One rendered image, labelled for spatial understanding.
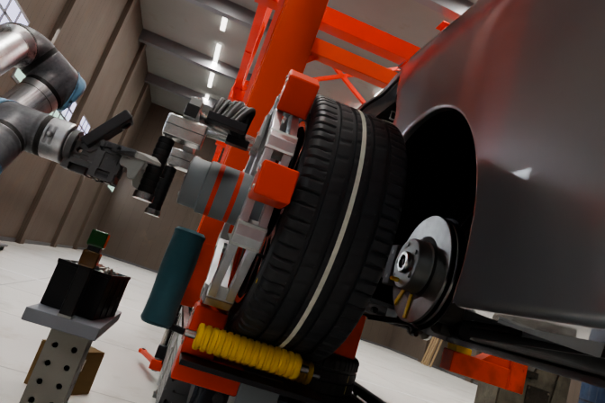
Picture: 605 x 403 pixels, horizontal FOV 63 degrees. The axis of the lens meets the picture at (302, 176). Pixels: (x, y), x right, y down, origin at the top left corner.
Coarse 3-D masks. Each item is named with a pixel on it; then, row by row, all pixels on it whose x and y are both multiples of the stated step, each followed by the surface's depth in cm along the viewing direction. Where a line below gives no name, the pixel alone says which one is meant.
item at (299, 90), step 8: (296, 72) 117; (288, 80) 113; (296, 80) 113; (304, 80) 113; (312, 80) 116; (288, 88) 114; (296, 88) 114; (304, 88) 114; (312, 88) 114; (280, 96) 117; (288, 96) 114; (296, 96) 114; (304, 96) 114; (312, 96) 114; (280, 104) 115; (288, 104) 115; (296, 104) 115; (304, 104) 115; (288, 112) 116; (296, 112) 116; (304, 112) 116
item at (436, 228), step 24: (432, 216) 146; (408, 240) 145; (432, 240) 140; (456, 240) 131; (432, 264) 135; (456, 264) 128; (408, 288) 137; (432, 288) 131; (408, 312) 139; (432, 312) 130
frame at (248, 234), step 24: (264, 120) 143; (288, 120) 122; (264, 144) 107; (288, 144) 106; (240, 216) 101; (264, 216) 102; (240, 240) 101; (216, 264) 139; (240, 264) 107; (216, 288) 108
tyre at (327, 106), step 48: (336, 144) 106; (384, 144) 111; (336, 192) 100; (384, 192) 104; (288, 240) 97; (336, 240) 99; (384, 240) 101; (288, 288) 101; (336, 288) 100; (336, 336) 106
